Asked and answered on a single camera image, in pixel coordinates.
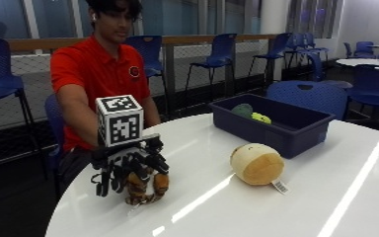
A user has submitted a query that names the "dark blue plastic bin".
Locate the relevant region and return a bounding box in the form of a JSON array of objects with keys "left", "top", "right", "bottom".
[{"left": 208, "top": 93, "right": 336, "bottom": 160}]

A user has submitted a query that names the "white cube with black markers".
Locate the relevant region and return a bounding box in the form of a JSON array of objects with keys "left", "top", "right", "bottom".
[{"left": 93, "top": 94, "right": 144, "bottom": 148}]

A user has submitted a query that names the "round beige soft toy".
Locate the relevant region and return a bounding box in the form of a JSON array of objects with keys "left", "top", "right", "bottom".
[{"left": 229, "top": 142, "right": 292, "bottom": 196}]

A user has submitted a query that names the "yellow-green soft toy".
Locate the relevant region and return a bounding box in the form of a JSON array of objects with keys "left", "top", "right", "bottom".
[{"left": 249, "top": 112, "right": 272, "bottom": 125}]

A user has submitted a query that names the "the person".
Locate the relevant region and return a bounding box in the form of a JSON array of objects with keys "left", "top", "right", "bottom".
[{"left": 48, "top": 0, "right": 162, "bottom": 187}]

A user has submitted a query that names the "wooden railing with wire mesh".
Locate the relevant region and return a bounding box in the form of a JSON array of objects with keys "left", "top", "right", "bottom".
[{"left": 0, "top": 33, "right": 286, "bottom": 132}]

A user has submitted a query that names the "tiger soft toy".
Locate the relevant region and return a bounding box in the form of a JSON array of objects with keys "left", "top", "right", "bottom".
[{"left": 124, "top": 167, "right": 170, "bottom": 206}]

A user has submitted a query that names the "dark green soft toy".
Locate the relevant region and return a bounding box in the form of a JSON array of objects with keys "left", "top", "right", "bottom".
[{"left": 230, "top": 103, "right": 254, "bottom": 120}]

